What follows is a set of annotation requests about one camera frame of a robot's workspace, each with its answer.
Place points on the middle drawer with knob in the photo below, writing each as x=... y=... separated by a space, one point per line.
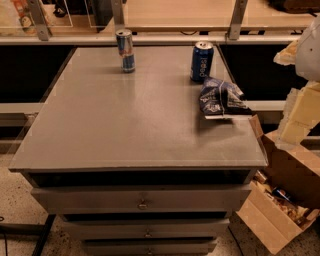
x=140 y=229

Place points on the top drawer with knob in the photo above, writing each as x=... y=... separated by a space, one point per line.
x=146 y=199

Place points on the drawer with knob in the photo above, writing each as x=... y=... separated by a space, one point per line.
x=146 y=199
x=140 y=229
x=149 y=248

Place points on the blue chip bag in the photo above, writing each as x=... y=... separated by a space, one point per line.
x=220 y=99

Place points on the clear acrylic holder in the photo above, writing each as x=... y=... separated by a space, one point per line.
x=20 y=18

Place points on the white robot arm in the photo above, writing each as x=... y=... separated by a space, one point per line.
x=307 y=64

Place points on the bottom drawer with knob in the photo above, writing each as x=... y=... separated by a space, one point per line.
x=149 y=248

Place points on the blue pepsi can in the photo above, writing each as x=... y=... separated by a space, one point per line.
x=202 y=58

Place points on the grey metal shelf frame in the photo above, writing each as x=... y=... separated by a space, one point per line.
x=84 y=32

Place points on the wooden shelf board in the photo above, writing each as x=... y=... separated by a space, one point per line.
x=206 y=15

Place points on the red bull can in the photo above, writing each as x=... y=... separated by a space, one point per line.
x=125 y=49

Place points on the grey drawer cabinet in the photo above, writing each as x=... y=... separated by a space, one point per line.
x=101 y=127

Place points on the open cardboard box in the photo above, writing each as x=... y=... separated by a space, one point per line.
x=295 y=172

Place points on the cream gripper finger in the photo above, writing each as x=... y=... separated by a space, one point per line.
x=287 y=56
x=300 y=115

